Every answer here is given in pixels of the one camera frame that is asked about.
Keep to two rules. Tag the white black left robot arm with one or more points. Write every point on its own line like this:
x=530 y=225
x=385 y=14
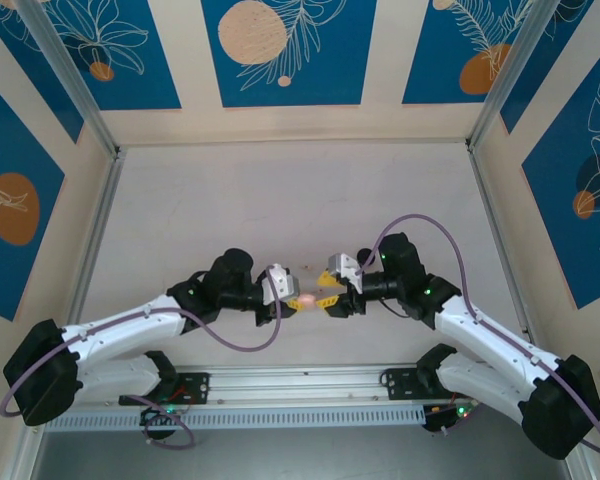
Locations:
x=125 y=325

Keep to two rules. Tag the aluminium frame upright post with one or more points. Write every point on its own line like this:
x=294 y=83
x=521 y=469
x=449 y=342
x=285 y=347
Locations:
x=505 y=75
x=75 y=85

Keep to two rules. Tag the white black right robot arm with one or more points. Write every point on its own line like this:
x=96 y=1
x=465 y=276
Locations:
x=490 y=335

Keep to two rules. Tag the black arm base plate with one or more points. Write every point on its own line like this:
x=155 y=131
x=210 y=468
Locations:
x=200 y=387
x=397 y=385

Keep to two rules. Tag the small circuit board green light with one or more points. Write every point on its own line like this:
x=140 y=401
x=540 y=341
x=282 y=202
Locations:
x=460 y=412
x=162 y=413

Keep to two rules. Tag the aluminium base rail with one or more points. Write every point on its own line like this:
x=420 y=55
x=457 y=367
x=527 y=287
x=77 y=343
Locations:
x=300 y=382

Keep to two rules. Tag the pink round charging case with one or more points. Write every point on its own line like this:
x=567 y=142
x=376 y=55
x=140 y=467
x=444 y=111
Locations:
x=307 y=300

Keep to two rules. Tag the aluminium table side rail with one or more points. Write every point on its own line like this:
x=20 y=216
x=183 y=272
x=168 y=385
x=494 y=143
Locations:
x=505 y=250
x=97 y=240

